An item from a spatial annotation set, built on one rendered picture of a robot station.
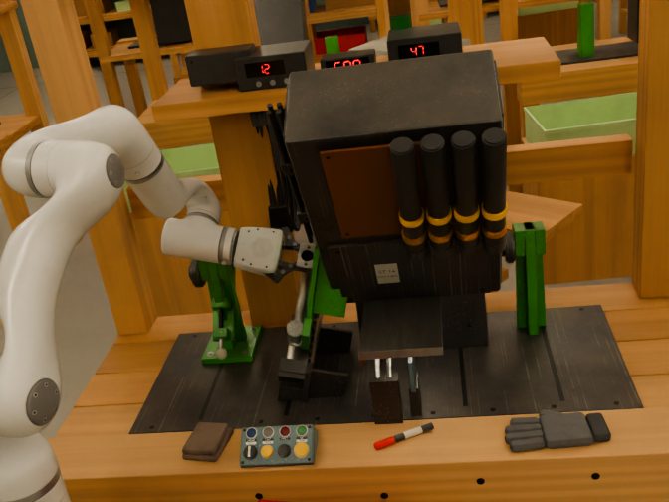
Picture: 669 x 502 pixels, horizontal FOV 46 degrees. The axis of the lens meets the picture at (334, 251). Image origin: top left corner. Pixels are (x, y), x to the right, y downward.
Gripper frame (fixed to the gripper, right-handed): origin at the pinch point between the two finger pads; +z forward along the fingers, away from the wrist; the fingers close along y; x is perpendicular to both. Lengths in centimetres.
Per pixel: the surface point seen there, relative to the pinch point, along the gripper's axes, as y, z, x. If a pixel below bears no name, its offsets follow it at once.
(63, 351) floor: 5, -125, 228
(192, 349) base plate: -17.6, -26.6, 35.9
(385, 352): -22.1, 19.7, -19.4
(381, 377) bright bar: -24.4, 20.5, -4.7
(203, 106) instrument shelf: 28.5, -27.7, -9.5
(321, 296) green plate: -9.5, 5.4, -5.5
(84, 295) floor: 45, -138, 271
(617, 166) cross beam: 40, 72, 9
